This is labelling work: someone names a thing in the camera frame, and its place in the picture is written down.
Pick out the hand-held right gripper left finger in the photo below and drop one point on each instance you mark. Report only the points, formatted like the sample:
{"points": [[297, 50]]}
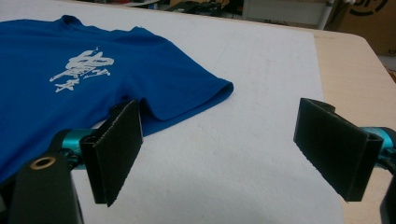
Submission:
{"points": [[115, 149]]}

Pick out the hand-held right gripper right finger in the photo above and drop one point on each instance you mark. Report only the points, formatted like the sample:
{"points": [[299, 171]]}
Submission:
{"points": [[333, 146]]}

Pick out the blue T-shirt with white print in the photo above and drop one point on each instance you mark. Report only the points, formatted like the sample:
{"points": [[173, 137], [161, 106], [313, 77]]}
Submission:
{"points": [[140, 62]]}

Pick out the brown cardboard box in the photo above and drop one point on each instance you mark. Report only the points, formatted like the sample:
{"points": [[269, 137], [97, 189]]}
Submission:
{"points": [[367, 28]]}

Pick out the white pipe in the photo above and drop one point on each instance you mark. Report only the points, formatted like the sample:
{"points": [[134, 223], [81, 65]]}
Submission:
{"points": [[325, 14]]}

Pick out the white panel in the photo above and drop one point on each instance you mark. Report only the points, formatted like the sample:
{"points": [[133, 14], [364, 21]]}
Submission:
{"points": [[280, 11]]}

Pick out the dark clutter of equipment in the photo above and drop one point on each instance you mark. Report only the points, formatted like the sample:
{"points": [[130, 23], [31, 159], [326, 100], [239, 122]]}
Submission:
{"points": [[202, 6]]}

